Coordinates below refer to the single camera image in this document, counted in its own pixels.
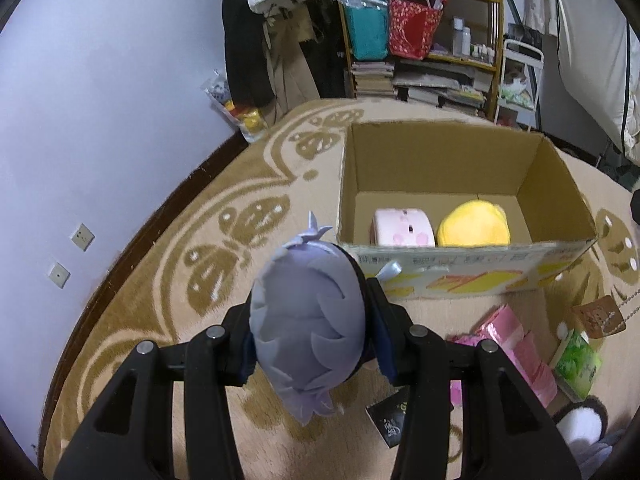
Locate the teal storage bag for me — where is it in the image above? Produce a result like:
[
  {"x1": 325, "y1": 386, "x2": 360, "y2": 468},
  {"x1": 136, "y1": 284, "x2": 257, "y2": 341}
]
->
[{"x1": 341, "y1": 0, "x2": 388, "y2": 61}]

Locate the white wall socket lower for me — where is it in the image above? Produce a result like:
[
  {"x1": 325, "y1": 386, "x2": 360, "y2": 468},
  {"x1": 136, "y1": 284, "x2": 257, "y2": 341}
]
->
[{"x1": 48, "y1": 262, "x2": 70, "y2": 289}]

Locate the pink roll plush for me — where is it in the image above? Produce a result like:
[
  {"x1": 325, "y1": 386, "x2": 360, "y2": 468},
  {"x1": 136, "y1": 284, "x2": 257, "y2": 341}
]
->
[{"x1": 370, "y1": 208, "x2": 435, "y2": 247}]

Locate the open cardboard box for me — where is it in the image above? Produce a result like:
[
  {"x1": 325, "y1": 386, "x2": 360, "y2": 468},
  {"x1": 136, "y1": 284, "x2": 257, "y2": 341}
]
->
[{"x1": 336, "y1": 122, "x2": 598, "y2": 298}]

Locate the pink tissue pack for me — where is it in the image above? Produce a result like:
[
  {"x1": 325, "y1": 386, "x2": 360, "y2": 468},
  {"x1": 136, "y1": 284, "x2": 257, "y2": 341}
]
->
[{"x1": 449, "y1": 304, "x2": 558, "y2": 408}]

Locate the red gift bag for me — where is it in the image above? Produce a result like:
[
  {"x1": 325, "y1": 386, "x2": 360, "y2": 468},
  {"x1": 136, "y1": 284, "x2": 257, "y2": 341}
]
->
[{"x1": 388, "y1": 0, "x2": 447, "y2": 61}]

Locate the green tissue pack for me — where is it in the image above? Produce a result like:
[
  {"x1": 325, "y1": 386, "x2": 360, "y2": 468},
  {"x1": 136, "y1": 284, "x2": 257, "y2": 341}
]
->
[{"x1": 550, "y1": 330, "x2": 602, "y2": 403}]

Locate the white rolling cart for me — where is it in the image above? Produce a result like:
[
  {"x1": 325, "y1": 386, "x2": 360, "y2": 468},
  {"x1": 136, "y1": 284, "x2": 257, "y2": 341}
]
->
[{"x1": 494, "y1": 38, "x2": 544, "y2": 131}]

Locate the cream duvet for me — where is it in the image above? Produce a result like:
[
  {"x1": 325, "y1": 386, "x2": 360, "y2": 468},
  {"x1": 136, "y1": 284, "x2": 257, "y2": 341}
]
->
[{"x1": 556, "y1": 0, "x2": 639, "y2": 165}]

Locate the purple haired plush doll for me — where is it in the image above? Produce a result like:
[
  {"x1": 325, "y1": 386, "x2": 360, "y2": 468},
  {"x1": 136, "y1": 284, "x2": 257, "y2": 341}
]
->
[{"x1": 248, "y1": 214, "x2": 374, "y2": 426}]

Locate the pink fluffy plush toy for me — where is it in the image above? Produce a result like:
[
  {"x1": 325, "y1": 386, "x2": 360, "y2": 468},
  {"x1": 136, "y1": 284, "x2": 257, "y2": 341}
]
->
[{"x1": 552, "y1": 396, "x2": 626, "y2": 480}]

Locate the wooden shelf unit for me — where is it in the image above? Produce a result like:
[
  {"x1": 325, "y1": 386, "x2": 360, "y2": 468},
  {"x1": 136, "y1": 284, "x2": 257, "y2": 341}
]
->
[{"x1": 337, "y1": 0, "x2": 503, "y2": 118}]

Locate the brown paper tag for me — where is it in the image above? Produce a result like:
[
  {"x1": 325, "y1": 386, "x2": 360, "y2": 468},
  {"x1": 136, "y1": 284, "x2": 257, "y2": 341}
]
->
[{"x1": 572, "y1": 295, "x2": 626, "y2": 339}]

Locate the white wall socket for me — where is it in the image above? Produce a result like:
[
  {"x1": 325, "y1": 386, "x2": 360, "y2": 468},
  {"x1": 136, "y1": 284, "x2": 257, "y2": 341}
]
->
[
  {"x1": 48, "y1": 262, "x2": 70, "y2": 289},
  {"x1": 70, "y1": 223, "x2": 94, "y2": 252}
]

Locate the stack of books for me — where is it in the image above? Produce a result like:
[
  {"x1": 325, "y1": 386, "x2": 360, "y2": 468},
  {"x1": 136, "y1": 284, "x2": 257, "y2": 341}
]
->
[{"x1": 352, "y1": 61, "x2": 397, "y2": 99}]

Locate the yellow round plush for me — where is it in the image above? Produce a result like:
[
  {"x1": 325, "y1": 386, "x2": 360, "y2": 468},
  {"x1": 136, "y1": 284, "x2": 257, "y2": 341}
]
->
[{"x1": 436, "y1": 200, "x2": 511, "y2": 247}]

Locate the black face tissue pack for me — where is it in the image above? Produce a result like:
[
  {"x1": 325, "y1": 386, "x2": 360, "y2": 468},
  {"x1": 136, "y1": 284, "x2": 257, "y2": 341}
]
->
[{"x1": 366, "y1": 388, "x2": 409, "y2": 448}]

